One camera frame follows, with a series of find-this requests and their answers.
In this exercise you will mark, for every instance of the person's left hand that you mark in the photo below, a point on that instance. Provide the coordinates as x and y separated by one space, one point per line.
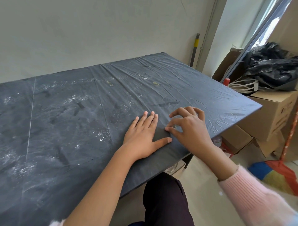
139 142

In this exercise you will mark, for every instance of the person's right hand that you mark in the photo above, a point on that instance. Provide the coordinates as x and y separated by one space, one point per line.
193 132

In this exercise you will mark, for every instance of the person's left forearm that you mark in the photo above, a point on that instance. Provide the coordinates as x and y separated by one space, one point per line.
102 193

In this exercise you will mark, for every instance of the person's right forearm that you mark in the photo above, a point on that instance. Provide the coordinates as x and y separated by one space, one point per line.
244 193

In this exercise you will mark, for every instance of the person's black trousers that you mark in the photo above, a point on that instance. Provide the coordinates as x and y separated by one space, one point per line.
165 200

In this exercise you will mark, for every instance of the clear plastic bottle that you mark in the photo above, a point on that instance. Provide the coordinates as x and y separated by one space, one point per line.
217 140

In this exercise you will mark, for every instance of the black table leg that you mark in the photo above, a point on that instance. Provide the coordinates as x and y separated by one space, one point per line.
188 160

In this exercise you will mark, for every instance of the red and white package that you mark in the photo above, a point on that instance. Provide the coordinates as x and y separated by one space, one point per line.
225 149

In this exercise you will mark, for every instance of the red capped item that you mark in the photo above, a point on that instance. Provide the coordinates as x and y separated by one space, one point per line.
226 82

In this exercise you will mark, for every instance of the large printed cardboard box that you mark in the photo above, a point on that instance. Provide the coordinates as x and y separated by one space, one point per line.
265 114

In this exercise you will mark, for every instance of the blue yellow fuzzy item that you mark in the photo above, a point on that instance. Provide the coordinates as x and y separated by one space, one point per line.
258 170

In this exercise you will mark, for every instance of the dark grey covered table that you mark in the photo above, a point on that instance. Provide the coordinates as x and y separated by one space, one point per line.
58 139

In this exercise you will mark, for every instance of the grey pole yellow band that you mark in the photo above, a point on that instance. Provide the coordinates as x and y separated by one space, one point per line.
195 50

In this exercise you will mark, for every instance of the crumpled black plastic bag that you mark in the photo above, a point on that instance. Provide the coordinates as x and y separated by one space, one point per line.
272 69

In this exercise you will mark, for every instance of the tall plain cardboard box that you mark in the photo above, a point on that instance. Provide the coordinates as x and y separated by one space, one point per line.
288 25

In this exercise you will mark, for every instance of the grey wall pipe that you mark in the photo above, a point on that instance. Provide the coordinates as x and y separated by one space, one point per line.
208 35

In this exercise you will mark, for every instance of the bright window pale frame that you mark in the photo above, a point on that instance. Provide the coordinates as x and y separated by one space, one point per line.
265 25

